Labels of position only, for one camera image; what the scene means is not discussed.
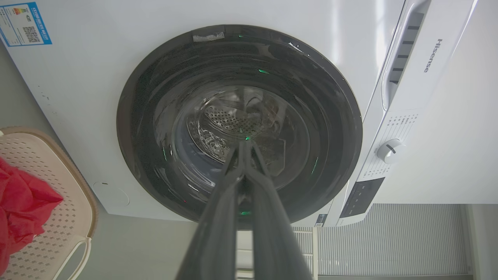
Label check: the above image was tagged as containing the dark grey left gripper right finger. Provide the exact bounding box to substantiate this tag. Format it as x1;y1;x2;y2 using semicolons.
244;140;312;280

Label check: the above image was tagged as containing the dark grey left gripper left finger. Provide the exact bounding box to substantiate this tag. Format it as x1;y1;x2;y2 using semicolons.
176;141;246;280

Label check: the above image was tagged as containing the beige perforated laundry basket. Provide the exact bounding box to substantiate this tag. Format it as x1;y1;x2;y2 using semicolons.
0;126;98;280

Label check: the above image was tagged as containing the white ribbed radiator panel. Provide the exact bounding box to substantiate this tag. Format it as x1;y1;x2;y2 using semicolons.
292;203;471;277

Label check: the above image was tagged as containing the round dark washing machine door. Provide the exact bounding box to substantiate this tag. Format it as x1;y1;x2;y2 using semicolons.
116;24;363;224

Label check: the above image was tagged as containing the white washing machine dial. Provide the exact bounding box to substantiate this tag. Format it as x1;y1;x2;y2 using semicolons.
377;139;406;164

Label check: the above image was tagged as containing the white Hisense washing machine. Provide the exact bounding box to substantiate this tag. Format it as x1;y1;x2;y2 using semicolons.
0;0;480;228

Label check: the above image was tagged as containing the red garment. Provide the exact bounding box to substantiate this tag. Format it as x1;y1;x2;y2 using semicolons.
0;157;64;273

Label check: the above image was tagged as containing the blue energy label sticker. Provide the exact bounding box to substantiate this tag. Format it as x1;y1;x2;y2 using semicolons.
0;2;53;47

